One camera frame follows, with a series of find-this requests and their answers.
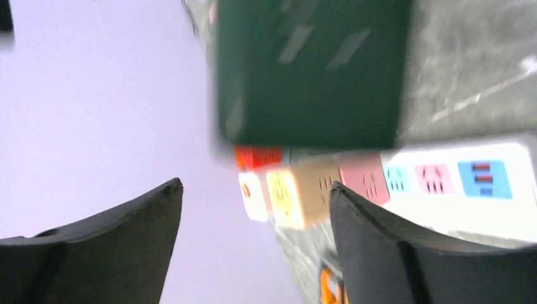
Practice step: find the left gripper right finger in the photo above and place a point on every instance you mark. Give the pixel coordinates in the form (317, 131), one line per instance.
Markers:
(387, 259)

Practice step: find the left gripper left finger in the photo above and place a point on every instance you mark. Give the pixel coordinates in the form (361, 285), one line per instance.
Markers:
(120, 255)

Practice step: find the grey tool tray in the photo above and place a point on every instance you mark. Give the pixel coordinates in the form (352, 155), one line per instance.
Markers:
(331, 284)

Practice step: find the pink cube socket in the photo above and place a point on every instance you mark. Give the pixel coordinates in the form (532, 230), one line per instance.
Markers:
(364, 175)

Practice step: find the tan cube socket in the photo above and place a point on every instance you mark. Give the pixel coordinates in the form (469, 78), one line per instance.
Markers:
(300, 194)

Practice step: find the white power strip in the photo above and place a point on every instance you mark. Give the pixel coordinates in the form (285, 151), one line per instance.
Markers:
(483, 190)

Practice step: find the white cube socket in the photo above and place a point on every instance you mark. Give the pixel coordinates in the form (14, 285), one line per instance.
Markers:
(255, 194)

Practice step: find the green cube adapter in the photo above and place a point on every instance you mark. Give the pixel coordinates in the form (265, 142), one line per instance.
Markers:
(311, 74)

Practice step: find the red cube socket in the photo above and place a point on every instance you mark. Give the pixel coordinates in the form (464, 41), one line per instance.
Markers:
(253, 158)

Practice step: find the light blue power strip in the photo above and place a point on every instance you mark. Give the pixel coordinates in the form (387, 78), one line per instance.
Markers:
(293, 156)

